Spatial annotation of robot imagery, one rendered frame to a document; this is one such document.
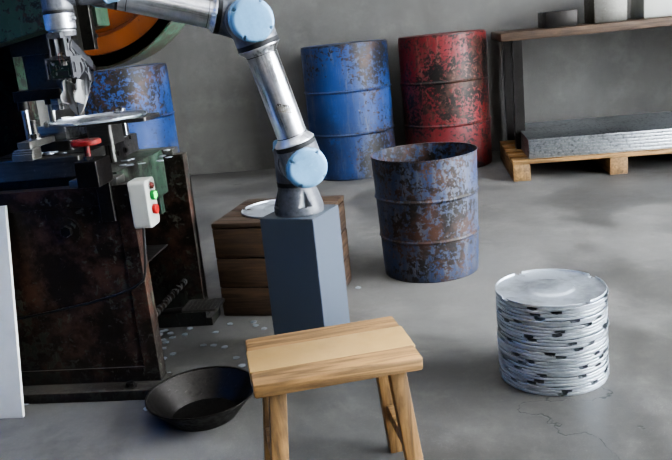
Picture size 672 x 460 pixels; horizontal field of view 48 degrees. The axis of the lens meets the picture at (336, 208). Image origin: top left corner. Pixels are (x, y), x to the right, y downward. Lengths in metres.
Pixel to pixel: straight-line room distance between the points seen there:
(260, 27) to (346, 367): 0.94
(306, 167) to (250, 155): 3.69
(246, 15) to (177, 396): 1.06
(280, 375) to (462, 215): 1.52
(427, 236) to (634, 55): 3.17
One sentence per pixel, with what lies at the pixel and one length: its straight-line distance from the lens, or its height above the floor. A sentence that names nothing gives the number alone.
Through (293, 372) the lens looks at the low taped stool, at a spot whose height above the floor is 0.33.
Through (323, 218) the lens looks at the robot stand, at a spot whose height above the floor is 0.43.
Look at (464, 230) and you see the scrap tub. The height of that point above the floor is 0.19.
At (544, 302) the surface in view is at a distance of 2.02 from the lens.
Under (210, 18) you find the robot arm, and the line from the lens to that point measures 2.16.
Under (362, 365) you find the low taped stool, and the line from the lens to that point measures 1.51.
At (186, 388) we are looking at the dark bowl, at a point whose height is 0.03.
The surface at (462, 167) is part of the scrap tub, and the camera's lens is 2.84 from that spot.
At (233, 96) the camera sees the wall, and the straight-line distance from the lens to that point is 5.71.
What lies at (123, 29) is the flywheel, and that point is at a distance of 2.74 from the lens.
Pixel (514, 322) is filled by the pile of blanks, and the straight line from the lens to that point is 2.04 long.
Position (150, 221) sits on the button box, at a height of 0.51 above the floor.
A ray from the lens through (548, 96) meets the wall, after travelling 5.61.
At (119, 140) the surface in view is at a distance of 2.42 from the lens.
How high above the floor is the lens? 0.98
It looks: 13 degrees down
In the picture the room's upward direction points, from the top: 6 degrees counter-clockwise
